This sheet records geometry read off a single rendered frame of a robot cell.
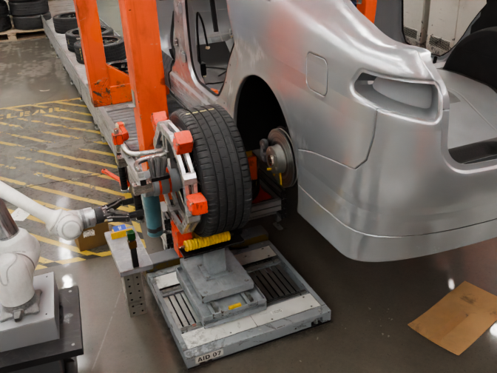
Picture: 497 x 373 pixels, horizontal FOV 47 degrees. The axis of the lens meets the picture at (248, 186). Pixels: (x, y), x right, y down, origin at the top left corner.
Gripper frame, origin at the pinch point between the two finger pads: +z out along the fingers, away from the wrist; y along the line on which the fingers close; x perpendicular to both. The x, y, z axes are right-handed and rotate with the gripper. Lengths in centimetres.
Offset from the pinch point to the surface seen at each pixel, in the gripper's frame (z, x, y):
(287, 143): 80, 14, -3
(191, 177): 24.3, 13.3, 9.8
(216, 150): 38.3, 23.1, 7.4
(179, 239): 20.6, -30.9, -11.0
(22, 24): -6, -59, -849
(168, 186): 17.9, 1.2, -10.0
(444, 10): 480, -15, -348
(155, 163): 10.9, 20.0, 0.4
